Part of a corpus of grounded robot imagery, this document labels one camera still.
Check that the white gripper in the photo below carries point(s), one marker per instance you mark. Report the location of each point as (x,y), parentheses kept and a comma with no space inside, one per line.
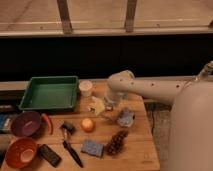
(113,97)

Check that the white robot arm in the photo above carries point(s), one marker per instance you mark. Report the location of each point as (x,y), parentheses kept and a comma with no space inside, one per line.
(191,131)

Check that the purple bowl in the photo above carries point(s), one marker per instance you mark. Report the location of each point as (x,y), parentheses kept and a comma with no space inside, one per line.
(26,124)

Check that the orange bowl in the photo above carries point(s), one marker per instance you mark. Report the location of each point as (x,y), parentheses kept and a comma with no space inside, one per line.
(21,152)

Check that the white paper cup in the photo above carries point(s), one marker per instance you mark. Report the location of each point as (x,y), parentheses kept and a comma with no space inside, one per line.
(85,88)

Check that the orange fruit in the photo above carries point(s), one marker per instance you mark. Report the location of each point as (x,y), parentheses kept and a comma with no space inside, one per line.
(88,125)

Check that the brown pine cone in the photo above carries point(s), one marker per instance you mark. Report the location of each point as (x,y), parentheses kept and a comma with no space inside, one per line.
(115,145)

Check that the black brush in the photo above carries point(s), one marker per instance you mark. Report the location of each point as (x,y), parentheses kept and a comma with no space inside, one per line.
(67,127)

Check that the blue sponge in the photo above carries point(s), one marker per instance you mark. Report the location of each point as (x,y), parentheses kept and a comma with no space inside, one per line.
(92,148)

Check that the green plastic tray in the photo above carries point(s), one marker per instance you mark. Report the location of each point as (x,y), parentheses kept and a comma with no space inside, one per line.
(51,93)

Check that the red chili pepper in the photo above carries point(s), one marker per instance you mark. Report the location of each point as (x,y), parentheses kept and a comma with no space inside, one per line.
(48,122)

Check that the black remote control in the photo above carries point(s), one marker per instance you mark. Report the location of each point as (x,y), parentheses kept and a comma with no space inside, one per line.
(49,155)

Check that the blue box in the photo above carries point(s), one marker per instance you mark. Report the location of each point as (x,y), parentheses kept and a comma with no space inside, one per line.
(5,123)

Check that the black handled knife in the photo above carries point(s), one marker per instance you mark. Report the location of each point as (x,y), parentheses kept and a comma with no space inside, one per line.
(69,148)

